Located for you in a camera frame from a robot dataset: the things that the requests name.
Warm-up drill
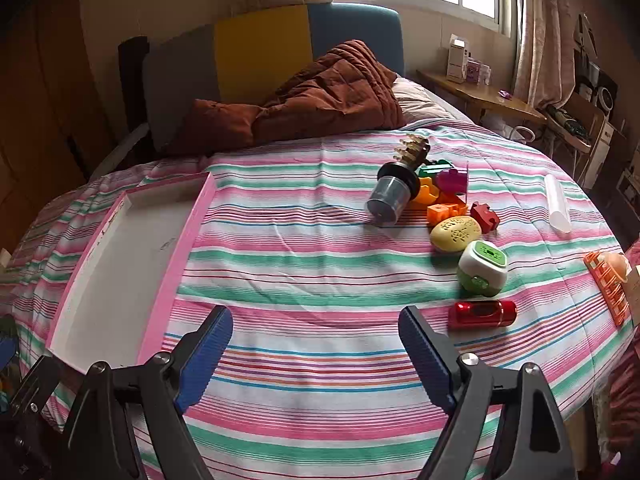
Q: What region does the peach ball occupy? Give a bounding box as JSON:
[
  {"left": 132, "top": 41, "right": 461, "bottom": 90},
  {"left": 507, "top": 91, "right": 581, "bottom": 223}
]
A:
[{"left": 597, "top": 252, "right": 629, "bottom": 281}]

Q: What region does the cluttered shelf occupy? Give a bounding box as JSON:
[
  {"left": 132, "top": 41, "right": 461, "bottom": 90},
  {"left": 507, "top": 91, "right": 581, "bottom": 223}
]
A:
[{"left": 570, "top": 10, "right": 640, "bottom": 201}]

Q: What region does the wooden chair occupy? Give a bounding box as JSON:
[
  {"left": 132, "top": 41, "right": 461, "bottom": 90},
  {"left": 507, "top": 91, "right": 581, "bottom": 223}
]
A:
[{"left": 542, "top": 92, "right": 616, "bottom": 176}]

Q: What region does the clear plastic tube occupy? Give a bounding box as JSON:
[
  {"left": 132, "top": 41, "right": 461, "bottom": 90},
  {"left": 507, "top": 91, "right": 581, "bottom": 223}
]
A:
[{"left": 544, "top": 174, "right": 572, "bottom": 233}]

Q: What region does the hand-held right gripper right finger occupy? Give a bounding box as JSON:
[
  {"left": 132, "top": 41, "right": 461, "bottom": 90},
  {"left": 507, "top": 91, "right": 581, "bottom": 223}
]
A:
[{"left": 398, "top": 305, "right": 576, "bottom": 480}]

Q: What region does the brown quilt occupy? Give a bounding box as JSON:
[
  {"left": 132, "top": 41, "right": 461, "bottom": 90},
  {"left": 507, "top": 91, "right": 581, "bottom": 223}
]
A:
[{"left": 167, "top": 40, "right": 407, "bottom": 157}]

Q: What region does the brown wooden wardrobe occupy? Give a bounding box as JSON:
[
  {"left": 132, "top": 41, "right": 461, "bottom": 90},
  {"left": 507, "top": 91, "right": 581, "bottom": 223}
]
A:
[{"left": 0, "top": 0, "right": 126, "bottom": 256}]

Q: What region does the wooden desk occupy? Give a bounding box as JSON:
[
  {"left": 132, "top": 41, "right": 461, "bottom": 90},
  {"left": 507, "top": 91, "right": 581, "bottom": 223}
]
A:
[{"left": 416, "top": 69, "right": 548, "bottom": 126}]

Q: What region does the grey cylinder with black base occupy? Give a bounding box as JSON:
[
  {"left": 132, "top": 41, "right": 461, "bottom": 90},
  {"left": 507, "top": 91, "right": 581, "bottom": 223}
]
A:
[{"left": 366, "top": 161, "right": 422, "bottom": 226}]

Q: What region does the white carton box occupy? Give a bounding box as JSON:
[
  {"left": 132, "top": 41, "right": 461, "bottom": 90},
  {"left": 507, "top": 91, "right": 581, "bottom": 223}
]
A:
[{"left": 446, "top": 34, "right": 471, "bottom": 83}]

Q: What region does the grey bed rail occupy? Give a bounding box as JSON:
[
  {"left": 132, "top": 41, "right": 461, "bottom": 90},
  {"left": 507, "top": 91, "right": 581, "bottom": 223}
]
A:
[{"left": 90, "top": 124, "right": 151, "bottom": 181}]

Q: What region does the beige floral curtain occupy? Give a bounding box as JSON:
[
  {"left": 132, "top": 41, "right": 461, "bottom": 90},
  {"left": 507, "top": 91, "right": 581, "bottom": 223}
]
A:
[{"left": 512, "top": 0, "right": 581, "bottom": 108}]

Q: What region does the green plastic toy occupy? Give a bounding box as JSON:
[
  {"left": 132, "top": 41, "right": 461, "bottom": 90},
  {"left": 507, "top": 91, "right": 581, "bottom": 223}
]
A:
[{"left": 417, "top": 159, "right": 456, "bottom": 178}]

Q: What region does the pink tray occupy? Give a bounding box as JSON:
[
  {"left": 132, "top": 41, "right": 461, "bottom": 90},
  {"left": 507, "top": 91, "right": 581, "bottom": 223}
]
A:
[{"left": 47, "top": 171, "right": 218, "bottom": 376}]

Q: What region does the orange plastic rack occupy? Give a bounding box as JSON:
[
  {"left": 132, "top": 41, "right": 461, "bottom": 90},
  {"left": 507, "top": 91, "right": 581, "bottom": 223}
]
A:
[{"left": 583, "top": 251, "right": 631, "bottom": 327}]

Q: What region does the red puzzle piece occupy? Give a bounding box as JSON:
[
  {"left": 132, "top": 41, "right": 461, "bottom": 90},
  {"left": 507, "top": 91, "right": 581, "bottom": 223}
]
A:
[{"left": 469, "top": 201, "right": 501, "bottom": 233}]

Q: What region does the yellow oval case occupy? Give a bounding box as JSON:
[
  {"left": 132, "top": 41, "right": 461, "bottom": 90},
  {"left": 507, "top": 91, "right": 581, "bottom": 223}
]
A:
[{"left": 430, "top": 216, "right": 483, "bottom": 253}]

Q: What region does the green and white gadget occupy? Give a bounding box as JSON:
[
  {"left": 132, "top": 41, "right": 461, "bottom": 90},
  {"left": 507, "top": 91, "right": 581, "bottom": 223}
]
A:
[{"left": 456, "top": 240, "right": 509, "bottom": 296}]

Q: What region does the white pillow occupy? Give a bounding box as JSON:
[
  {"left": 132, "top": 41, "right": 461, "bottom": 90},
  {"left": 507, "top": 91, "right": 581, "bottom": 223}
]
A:
[{"left": 392, "top": 77, "right": 473, "bottom": 128}]

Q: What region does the orange plastic toy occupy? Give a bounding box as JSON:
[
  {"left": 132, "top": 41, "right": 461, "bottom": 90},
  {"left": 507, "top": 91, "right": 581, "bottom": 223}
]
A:
[{"left": 411, "top": 184, "right": 441, "bottom": 206}]

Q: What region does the grey yellow blue headboard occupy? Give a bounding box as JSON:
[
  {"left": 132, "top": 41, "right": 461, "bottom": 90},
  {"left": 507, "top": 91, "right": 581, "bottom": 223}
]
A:
[{"left": 142, "top": 2, "right": 405, "bottom": 153}]

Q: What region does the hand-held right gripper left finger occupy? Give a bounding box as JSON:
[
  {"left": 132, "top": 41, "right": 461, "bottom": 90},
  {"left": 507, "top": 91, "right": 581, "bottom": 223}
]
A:
[{"left": 59, "top": 305, "right": 234, "bottom": 480}]

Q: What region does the purple box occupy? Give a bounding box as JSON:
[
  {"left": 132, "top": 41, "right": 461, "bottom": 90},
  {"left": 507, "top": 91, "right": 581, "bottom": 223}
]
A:
[{"left": 466, "top": 57, "right": 493, "bottom": 83}]

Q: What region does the purple plastic toy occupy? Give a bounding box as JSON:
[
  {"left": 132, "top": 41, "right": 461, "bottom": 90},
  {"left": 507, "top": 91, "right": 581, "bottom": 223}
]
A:
[{"left": 436, "top": 161, "right": 471, "bottom": 197}]

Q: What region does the red metallic cylinder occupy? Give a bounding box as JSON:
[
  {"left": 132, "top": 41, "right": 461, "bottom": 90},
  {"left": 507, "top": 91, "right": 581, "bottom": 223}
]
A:
[{"left": 447, "top": 299, "right": 518, "bottom": 331}]

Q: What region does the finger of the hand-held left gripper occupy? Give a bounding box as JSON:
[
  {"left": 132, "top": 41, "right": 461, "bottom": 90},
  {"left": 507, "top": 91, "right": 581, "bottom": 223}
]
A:
[{"left": 0, "top": 354, "right": 65, "bottom": 480}]

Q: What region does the striped bedsheet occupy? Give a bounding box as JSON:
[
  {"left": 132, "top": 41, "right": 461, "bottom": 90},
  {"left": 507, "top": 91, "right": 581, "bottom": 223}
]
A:
[{"left": 0, "top": 120, "right": 636, "bottom": 480}]

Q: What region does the orange toy block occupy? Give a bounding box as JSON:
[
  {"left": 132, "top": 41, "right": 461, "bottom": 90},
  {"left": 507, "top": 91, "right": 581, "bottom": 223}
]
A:
[{"left": 426, "top": 202, "right": 470, "bottom": 228}]

